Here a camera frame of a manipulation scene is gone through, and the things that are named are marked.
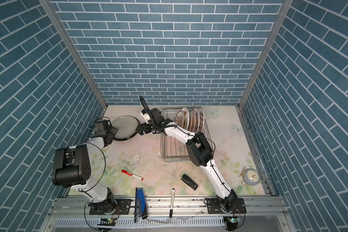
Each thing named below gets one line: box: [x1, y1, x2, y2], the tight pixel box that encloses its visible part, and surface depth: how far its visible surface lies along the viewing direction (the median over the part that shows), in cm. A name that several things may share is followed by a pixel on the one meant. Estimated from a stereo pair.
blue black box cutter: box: [134, 187, 148, 223], surface depth 74 cm
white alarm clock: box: [238, 165, 261, 187], surface depth 82 cm
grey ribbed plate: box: [111, 115, 140, 141], surface depth 110 cm
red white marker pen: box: [121, 169, 145, 181], surface depth 86 cm
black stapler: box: [180, 174, 199, 191], surface depth 81 cm
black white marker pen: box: [169, 188, 175, 218], surface depth 77 cm
